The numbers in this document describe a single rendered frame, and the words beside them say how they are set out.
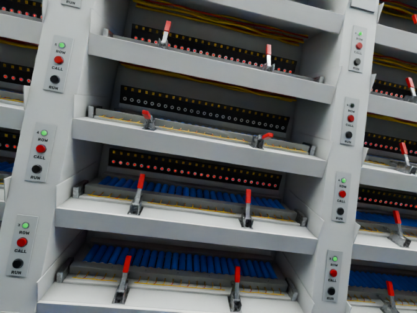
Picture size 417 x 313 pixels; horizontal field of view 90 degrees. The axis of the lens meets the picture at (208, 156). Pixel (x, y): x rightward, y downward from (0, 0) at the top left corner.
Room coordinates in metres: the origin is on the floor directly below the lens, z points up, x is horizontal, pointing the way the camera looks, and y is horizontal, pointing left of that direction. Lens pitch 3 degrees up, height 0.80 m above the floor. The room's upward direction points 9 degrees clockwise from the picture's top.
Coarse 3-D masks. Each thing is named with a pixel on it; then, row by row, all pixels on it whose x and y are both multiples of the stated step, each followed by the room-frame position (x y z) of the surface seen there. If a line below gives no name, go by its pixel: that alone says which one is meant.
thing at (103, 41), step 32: (96, 32) 0.47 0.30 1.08; (160, 32) 0.62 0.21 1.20; (128, 64) 0.56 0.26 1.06; (160, 64) 0.47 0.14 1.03; (192, 64) 0.48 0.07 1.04; (224, 64) 0.48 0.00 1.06; (256, 64) 0.67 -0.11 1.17; (288, 64) 0.68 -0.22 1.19; (288, 96) 0.65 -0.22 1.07; (320, 96) 0.52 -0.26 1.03
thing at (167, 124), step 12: (96, 108) 0.50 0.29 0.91; (132, 120) 0.51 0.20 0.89; (144, 120) 0.51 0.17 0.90; (156, 120) 0.51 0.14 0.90; (168, 120) 0.52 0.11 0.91; (192, 132) 0.51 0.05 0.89; (204, 132) 0.53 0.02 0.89; (216, 132) 0.53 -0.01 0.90; (228, 132) 0.54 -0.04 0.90; (264, 144) 0.55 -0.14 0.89; (276, 144) 0.55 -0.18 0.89; (288, 144) 0.56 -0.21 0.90; (300, 144) 0.56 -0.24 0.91
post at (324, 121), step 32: (320, 0) 0.64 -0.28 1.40; (320, 64) 0.60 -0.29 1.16; (352, 96) 0.52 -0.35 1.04; (320, 128) 0.56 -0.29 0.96; (352, 160) 0.53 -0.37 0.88; (320, 192) 0.53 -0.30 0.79; (352, 192) 0.53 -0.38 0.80; (352, 224) 0.53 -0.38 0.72; (288, 256) 0.64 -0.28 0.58; (320, 256) 0.52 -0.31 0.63; (320, 288) 0.52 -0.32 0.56
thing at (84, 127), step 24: (96, 96) 0.53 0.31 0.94; (96, 120) 0.47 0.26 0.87; (192, 120) 0.65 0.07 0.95; (216, 120) 0.66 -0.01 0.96; (120, 144) 0.47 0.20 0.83; (144, 144) 0.47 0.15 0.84; (168, 144) 0.48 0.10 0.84; (192, 144) 0.48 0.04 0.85; (216, 144) 0.49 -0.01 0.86; (240, 144) 0.52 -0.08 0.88; (312, 144) 0.59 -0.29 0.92; (264, 168) 0.51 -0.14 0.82; (288, 168) 0.52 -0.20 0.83; (312, 168) 0.52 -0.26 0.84
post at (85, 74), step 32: (96, 0) 0.45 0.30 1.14; (128, 0) 0.63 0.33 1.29; (64, 32) 0.44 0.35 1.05; (96, 64) 0.51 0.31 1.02; (32, 96) 0.44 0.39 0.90; (64, 96) 0.44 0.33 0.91; (32, 128) 0.44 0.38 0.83; (64, 128) 0.44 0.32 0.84; (64, 160) 0.45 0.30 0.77; (96, 160) 0.61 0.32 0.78; (32, 192) 0.44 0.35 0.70; (0, 256) 0.44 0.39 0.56; (32, 256) 0.44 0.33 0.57; (0, 288) 0.44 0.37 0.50; (32, 288) 0.44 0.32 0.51
